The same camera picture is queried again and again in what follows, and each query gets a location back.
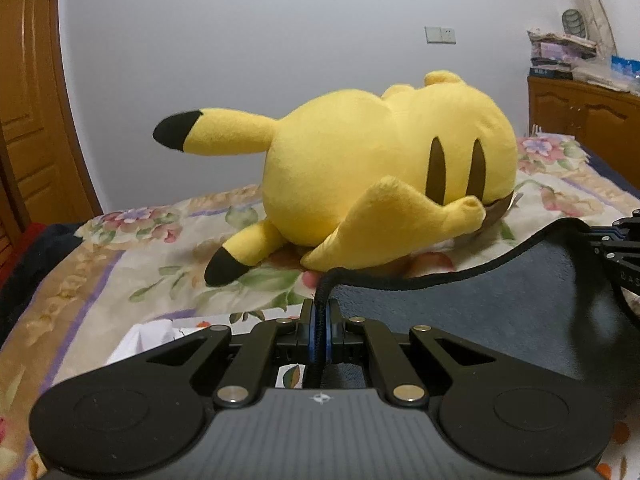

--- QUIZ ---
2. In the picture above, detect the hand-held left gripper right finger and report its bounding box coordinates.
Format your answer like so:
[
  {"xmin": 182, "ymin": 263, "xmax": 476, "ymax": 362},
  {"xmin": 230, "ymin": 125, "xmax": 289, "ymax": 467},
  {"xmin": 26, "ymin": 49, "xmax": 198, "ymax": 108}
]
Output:
[{"xmin": 320, "ymin": 301, "xmax": 497, "ymax": 408}]

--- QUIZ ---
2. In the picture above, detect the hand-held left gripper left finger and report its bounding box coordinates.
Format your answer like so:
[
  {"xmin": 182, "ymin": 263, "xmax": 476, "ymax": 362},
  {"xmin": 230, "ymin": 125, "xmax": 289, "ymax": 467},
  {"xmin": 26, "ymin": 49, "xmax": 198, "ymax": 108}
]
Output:
[{"xmin": 144, "ymin": 301, "xmax": 319, "ymax": 409}]

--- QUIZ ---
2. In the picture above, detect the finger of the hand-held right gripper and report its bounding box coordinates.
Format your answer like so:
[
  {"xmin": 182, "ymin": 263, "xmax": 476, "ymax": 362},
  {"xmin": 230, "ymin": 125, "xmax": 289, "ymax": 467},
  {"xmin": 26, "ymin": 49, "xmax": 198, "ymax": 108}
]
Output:
[{"xmin": 589, "ymin": 215, "xmax": 640, "ymax": 262}]

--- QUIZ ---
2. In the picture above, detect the dark grey towel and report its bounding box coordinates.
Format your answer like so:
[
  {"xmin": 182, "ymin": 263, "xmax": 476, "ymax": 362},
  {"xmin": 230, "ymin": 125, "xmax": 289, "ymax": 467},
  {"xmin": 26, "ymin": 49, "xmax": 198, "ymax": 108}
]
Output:
[{"xmin": 305, "ymin": 217, "xmax": 640, "ymax": 397}]

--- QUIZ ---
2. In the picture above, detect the wooden cabinet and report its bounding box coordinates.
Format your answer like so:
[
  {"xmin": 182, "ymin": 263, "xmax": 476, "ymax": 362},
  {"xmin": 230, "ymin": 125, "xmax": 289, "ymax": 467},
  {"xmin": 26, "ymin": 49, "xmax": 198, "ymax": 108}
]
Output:
[{"xmin": 527, "ymin": 75, "xmax": 640, "ymax": 183}]

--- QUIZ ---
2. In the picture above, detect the yellow plush toy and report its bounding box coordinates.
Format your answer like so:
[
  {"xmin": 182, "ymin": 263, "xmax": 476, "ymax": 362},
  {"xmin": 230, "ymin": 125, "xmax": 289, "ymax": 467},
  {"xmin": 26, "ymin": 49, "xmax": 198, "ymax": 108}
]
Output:
[{"xmin": 152, "ymin": 70, "xmax": 519, "ymax": 287}]

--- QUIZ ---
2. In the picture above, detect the white paper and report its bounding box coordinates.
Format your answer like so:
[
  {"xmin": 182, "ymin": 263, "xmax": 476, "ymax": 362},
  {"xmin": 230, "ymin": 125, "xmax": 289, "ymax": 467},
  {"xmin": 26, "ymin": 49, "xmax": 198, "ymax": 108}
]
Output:
[{"xmin": 106, "ymin": 319, "xmax": 187, "ymax": 363}]

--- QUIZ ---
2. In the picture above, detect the pile of papers and bags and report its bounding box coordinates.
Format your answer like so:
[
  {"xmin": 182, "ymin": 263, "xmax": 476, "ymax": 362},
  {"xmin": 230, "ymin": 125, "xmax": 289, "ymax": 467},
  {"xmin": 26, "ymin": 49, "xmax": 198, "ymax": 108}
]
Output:
[{"xmin": 527, "ymin": 29, "xmax": 640, "ymax": 96}]

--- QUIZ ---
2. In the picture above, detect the floral bed sheet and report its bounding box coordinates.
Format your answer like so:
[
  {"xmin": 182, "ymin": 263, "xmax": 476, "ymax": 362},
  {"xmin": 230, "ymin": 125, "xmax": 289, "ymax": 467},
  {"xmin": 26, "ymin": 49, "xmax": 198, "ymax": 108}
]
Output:
[{"xmin": 0, "ymin": 132, "xmax": 640, "ymax": 480}]

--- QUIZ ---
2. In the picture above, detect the grey striped round object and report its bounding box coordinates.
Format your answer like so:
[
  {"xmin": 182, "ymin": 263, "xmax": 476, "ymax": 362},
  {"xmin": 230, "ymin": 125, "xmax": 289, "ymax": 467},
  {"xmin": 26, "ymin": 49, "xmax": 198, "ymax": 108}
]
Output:
[{"xmin": 561, "ymin": 8, "xmax": 592, "ymax": 41}]

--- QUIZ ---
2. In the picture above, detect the dark cloth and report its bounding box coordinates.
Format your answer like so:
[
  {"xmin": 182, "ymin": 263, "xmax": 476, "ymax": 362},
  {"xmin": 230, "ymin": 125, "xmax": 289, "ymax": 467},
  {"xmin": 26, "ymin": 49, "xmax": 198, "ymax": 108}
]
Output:
[{"xmin": 0, "ymin": 222, "xmax": 87, "ymax": 343}]

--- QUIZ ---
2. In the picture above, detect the wooden door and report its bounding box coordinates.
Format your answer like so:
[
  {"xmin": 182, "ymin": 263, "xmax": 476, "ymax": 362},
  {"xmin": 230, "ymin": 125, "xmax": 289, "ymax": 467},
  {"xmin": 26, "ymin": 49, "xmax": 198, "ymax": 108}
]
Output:
[{"xmin": 0, "ymin": 0, "xmax": 104, "ymax": 248}]

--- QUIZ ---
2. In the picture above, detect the white wall switch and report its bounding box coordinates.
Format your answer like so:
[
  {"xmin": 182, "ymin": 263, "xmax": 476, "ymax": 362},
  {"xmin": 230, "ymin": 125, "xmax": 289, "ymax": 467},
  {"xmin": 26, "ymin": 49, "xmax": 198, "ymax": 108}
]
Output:
[{"xmin": 424, "ymin": 25, "xmax": 457, "ymax": 45}]

